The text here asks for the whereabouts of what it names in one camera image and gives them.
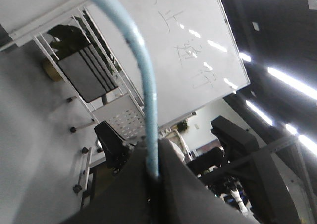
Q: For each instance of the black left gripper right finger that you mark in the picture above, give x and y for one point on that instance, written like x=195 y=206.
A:
x=184 y=199

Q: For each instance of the white rolling whiteboard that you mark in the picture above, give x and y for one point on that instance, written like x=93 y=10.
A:
x=192 y=48

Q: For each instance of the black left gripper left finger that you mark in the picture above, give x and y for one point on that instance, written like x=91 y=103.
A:
x=125 y=201

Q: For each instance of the light blue plastic basket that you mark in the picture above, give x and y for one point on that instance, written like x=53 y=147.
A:
x=115 y=11

